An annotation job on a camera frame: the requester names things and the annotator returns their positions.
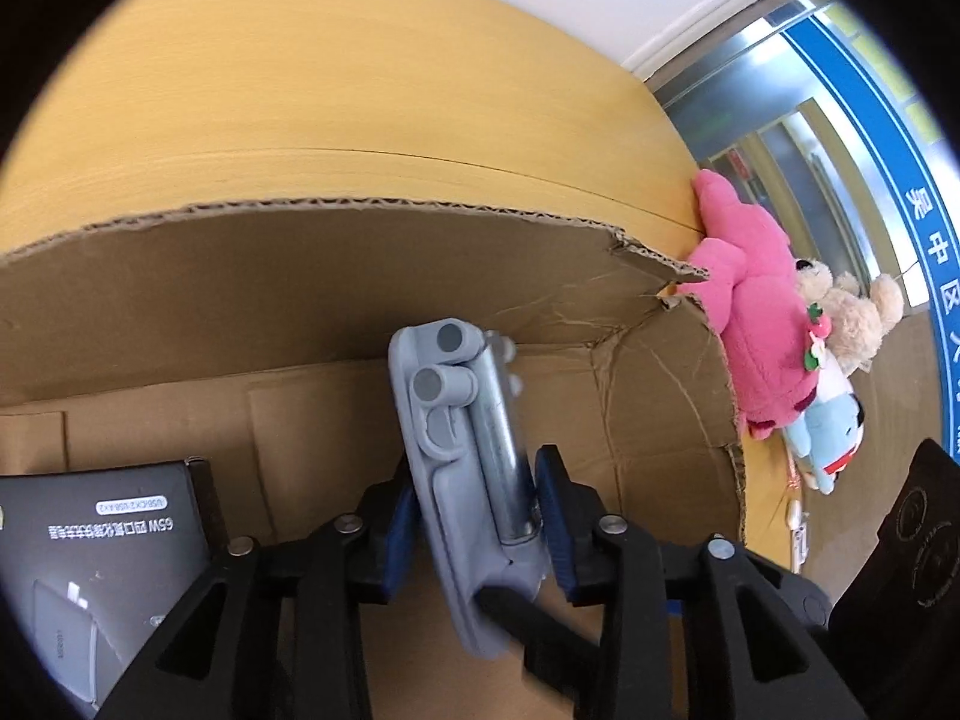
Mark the pink plush toy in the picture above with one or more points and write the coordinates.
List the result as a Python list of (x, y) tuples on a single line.
[(750, 300)]

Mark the beige teddy bear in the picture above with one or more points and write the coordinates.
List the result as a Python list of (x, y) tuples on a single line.
[(847, 315)]

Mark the grey product box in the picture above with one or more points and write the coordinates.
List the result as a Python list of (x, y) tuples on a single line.
[(97, 540)]

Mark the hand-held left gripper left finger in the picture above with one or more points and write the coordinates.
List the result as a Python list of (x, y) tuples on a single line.
[(401, 532)]

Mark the grey folding phone stand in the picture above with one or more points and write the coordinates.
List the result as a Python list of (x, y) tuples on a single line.
[(450, 465)]

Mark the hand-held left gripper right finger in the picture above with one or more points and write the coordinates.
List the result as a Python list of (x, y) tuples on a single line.
[(551, 532)]

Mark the brown cardboard box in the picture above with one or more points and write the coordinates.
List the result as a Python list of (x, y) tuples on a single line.
[(225, 292)]

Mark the metal glass door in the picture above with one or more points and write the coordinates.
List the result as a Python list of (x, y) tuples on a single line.
[(825, 187)]

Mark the blue wall sign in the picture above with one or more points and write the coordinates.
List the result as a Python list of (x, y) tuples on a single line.
[(900, 165)]

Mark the wooden desktop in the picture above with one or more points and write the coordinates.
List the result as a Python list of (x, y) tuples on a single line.
[(375, 75)]

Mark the blue plush toy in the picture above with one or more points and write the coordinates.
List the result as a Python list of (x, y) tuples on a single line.
[(825, 435)]

